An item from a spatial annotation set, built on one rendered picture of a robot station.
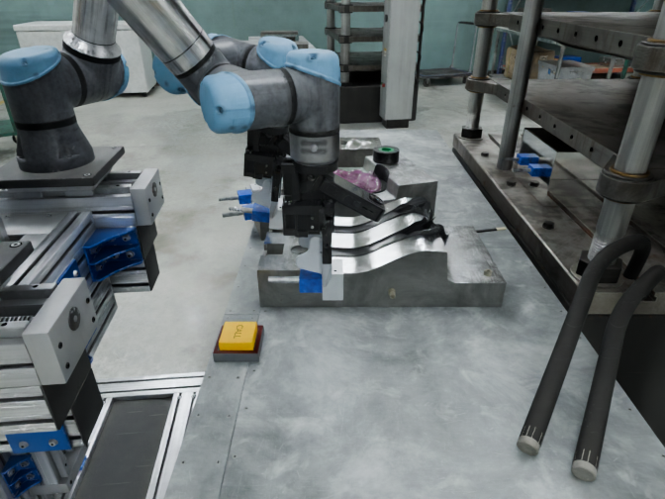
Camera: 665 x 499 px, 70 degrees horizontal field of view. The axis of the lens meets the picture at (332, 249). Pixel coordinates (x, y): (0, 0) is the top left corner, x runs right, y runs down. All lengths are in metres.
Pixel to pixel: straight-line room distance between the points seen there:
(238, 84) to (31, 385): 0.49
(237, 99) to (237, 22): 7.47
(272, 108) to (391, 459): 0.51
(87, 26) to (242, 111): 0.62
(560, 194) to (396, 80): 3.88
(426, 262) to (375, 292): 0.12
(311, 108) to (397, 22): 4.59
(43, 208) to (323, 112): 0.74
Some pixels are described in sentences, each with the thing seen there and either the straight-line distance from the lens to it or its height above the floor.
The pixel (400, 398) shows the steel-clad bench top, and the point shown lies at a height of 0.80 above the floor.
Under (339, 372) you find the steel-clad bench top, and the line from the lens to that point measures 0.84.
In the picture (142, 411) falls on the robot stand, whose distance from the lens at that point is 1.69.
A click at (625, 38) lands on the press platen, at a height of 1.28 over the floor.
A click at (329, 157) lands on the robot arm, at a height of 1.16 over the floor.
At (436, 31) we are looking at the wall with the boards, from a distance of 8.62.
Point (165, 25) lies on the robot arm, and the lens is 0.72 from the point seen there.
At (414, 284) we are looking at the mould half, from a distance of 0.97.
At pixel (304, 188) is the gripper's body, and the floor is 1.11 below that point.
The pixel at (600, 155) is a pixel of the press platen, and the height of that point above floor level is 1.01.
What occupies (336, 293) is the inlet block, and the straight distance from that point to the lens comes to 0.82.
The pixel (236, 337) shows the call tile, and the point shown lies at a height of 0.84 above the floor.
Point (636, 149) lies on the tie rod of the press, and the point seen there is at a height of 1.10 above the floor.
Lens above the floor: 1.38
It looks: 29 degrees down
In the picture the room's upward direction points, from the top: straight up
